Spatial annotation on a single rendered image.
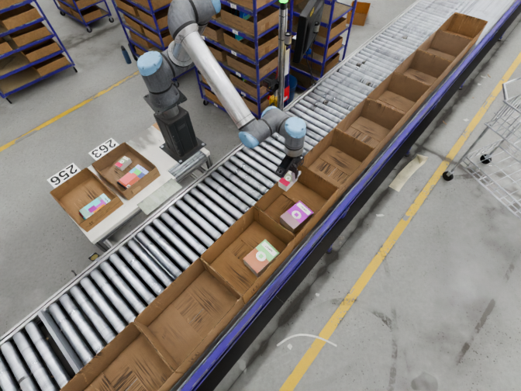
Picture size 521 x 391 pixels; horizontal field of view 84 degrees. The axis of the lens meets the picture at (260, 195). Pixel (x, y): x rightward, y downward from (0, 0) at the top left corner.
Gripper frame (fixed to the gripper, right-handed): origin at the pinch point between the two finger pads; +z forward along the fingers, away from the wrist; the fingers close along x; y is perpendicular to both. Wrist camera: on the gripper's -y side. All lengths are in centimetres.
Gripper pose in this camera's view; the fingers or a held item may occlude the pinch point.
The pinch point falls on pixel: (288, 178)
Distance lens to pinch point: 154.8
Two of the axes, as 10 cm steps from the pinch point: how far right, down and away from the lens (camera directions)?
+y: 6.6, -6.3, 4.0
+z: 0.3, 5.5, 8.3
